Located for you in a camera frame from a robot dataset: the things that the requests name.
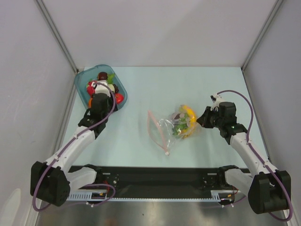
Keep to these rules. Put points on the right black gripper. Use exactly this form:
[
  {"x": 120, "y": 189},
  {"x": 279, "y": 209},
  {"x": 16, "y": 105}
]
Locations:
[{"x": 207, "y": 118}]

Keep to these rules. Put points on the yellow fake banana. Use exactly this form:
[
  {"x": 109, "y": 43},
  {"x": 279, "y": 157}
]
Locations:
[{"x": 188, "y": 121}]

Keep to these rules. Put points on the clear zip top bag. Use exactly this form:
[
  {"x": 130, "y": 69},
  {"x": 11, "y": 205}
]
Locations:
[{"x": 165, "y": 132}]

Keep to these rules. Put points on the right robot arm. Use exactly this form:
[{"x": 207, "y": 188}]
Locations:
[{"x": 266, "y": 188}]

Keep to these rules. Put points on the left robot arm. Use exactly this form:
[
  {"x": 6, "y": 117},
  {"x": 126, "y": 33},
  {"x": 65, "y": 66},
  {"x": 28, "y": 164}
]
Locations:
[{"x": 51, "y": 180}]

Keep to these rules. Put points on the small red fake apple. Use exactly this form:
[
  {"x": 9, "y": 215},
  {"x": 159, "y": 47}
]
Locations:
[{"x": 119, "y": 98}]

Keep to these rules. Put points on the purple fake grapes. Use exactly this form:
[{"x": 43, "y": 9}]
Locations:
[{"x": 116, "y": 89}]

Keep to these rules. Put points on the dark red fake apple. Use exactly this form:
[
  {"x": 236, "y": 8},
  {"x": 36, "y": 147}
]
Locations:
[{"x": 102, "y": 76}]

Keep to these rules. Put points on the teal plastic bin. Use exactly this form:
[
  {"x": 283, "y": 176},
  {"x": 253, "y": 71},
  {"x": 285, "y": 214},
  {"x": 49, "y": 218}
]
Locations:
[{"x": 90, "y": 74}]

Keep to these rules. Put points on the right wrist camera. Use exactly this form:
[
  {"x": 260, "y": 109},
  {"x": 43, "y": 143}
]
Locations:
[{"x": 216, "y": 99}]

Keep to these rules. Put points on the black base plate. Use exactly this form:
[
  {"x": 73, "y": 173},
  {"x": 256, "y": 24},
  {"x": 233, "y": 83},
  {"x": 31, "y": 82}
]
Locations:
[{"x": 163, "y": 183}]

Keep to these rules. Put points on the right white cable duct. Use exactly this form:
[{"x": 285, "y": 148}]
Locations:
[{"x": 223, "y": 195}]

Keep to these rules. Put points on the white cable duct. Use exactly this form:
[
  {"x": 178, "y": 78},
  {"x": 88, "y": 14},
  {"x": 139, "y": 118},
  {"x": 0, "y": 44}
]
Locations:
[
  {"x": 223, "y": 195},
  {"x": 88, "y": 195}
]

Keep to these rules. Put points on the right aluminium frame post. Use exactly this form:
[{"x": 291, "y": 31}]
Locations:
[{"x": 271, "y": 16}]

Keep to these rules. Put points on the aluminium frame post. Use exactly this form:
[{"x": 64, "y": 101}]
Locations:
[
  {"x": 54, "y": 30},
  {"x": 271, "y": 16}
]

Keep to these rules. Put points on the left white cable duct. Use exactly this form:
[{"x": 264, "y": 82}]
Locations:
[{"x": 88, "y": 195}]

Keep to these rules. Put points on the left aluminium frame post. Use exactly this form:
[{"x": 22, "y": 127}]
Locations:
[{"x": 54, "y": 30}]

